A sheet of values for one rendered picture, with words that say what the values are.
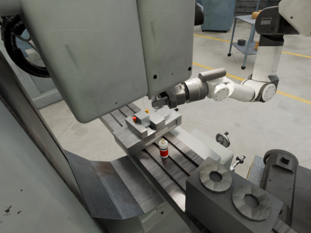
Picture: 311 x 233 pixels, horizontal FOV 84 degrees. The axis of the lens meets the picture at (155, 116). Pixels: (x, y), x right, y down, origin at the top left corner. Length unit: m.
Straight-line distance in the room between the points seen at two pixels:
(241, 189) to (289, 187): 0.78
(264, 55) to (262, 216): 0.61
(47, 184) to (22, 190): 0.03
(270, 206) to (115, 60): 0.50
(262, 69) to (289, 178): 0.72
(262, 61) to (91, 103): 0.72
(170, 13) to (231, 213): 0.50
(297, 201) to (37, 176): 1.23
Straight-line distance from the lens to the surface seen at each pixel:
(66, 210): 0.39
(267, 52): 0.88
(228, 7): 6.53
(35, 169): 0.31
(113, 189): 0.78
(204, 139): 1.19
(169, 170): 0.79
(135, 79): 0.41
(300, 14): 0.74
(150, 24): 0.43
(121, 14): 0.37
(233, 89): 0.76
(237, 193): 0.54
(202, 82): 0.66
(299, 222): 1.24
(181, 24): 0.49
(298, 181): 1.39
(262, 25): 0.88
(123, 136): 0.86
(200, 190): 0.54
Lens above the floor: 1.58
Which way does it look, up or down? 38 degrees down
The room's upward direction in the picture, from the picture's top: 7 degrees counter-clockwise
